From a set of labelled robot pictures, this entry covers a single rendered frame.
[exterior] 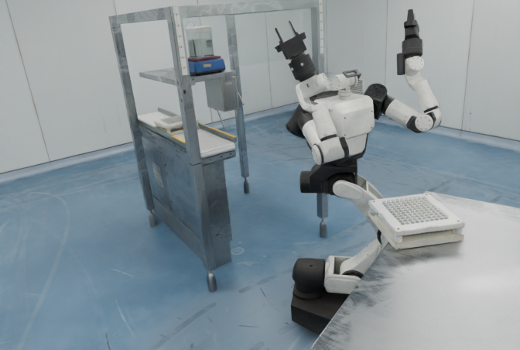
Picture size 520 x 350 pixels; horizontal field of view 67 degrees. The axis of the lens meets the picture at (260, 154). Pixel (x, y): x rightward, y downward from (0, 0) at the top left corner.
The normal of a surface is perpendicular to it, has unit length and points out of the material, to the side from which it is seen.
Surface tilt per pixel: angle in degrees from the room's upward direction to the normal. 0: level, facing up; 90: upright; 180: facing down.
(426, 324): 0
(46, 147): 90
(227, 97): 90
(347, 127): 90
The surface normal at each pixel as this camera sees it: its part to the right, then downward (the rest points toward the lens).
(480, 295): -0.07, -0.94
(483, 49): -0.82, 0.25
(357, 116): 0.52, 0.25
